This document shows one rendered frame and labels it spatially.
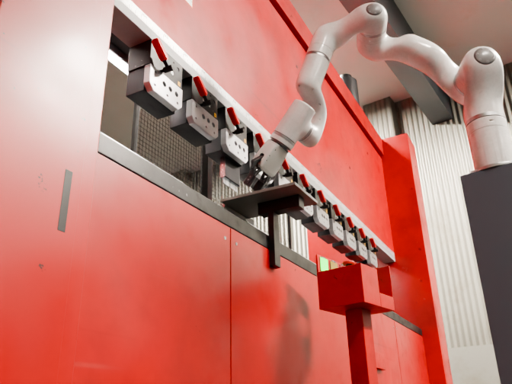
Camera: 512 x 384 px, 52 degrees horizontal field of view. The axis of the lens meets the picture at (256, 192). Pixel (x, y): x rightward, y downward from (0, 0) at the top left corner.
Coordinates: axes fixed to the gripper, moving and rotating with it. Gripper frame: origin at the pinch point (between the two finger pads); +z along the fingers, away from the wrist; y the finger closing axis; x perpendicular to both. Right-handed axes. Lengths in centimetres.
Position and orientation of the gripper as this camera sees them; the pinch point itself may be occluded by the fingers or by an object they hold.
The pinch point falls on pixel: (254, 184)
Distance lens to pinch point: 175.9
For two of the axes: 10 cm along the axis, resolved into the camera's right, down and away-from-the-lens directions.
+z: -5.5, 8.4, -0.3
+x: 6.9, 4.3, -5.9
